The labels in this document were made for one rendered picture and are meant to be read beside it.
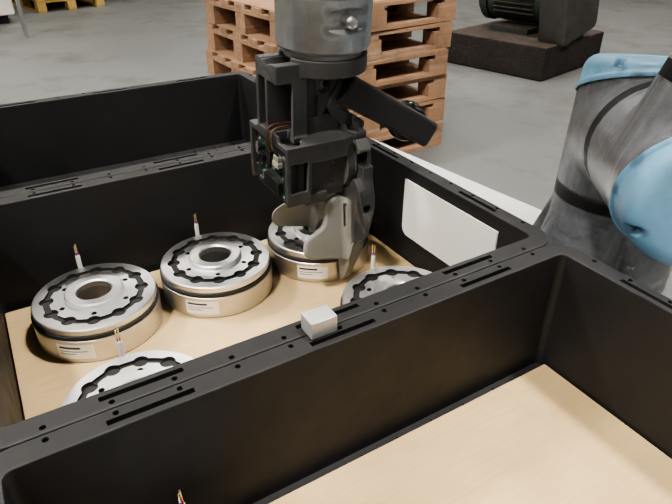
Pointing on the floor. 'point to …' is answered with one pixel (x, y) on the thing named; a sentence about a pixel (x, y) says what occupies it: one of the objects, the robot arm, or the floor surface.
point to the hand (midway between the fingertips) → (335, 252)
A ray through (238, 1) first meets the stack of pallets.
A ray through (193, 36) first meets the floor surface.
